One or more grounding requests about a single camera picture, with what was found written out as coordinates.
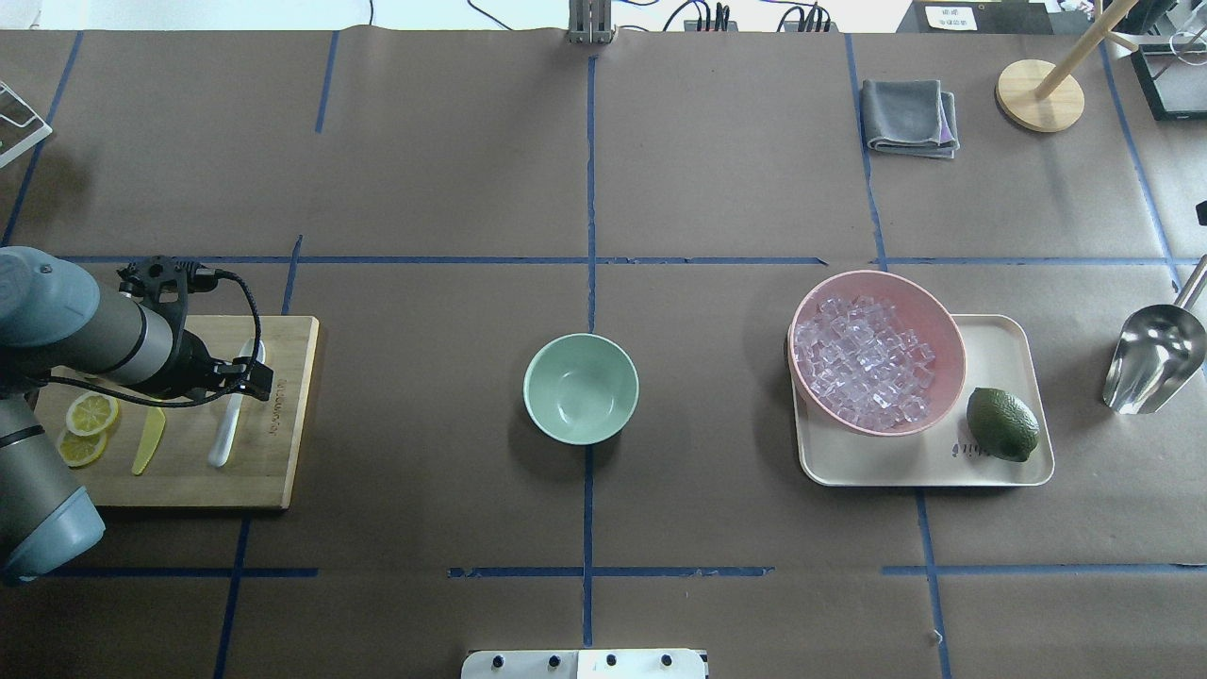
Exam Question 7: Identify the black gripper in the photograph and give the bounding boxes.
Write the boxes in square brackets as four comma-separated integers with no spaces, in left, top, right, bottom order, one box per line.
[116,257,274,405]

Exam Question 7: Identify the white ceramic spoon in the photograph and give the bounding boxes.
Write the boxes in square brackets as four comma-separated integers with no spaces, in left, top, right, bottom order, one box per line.
[206,339,266,469]

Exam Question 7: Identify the clear ice cubes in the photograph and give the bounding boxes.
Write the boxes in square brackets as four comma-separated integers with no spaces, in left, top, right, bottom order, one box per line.
[791,295,935,431]

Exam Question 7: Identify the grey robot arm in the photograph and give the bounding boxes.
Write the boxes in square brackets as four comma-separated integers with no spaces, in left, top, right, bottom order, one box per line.
[1,246,274,586]

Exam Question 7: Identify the mint green bowl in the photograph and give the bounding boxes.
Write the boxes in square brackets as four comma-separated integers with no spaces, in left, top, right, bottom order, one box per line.
[521,334,639,446]

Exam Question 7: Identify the pink bowl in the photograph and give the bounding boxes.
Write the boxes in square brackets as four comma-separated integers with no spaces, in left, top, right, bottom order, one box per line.
[787,270,967,438]

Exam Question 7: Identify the stainless steel ice scoop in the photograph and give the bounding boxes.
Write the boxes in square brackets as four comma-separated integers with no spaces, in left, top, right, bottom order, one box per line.
[1100,257,1206,414]

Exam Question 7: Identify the yellow plastic knife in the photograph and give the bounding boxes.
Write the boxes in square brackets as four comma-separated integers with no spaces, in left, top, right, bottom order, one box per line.
[130,406,167,476]

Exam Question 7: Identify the bamboo cutting board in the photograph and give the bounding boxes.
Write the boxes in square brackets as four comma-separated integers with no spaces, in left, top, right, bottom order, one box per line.
[72,315,320,510]

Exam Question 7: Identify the lower lemon slice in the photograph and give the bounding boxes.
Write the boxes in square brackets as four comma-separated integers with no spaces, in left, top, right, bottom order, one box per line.
[56,429,109,469]

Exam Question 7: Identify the folded grey cloth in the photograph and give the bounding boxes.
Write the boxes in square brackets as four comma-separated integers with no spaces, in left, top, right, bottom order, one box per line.
[859,80,960,159]

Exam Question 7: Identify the green lime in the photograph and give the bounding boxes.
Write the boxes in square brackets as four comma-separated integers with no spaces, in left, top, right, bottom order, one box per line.
[966,387,1040,463]

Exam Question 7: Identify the beige plastic tray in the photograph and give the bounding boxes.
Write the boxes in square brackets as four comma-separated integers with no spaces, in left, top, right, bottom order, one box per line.
[794,314,1055,488]

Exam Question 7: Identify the wooden mug tree stand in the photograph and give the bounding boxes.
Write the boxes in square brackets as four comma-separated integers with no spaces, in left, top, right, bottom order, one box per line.
[995,1,1139,133]

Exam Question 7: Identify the black framed metal tray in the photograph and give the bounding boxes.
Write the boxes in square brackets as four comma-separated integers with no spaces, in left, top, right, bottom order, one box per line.
[1130,41,1206,121]

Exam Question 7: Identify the white wire rack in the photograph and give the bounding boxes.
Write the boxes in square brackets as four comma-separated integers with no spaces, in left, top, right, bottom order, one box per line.
[0,81,53,168]

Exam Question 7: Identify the grey metal post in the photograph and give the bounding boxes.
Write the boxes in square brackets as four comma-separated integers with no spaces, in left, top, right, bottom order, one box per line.
[568,0,616,43]

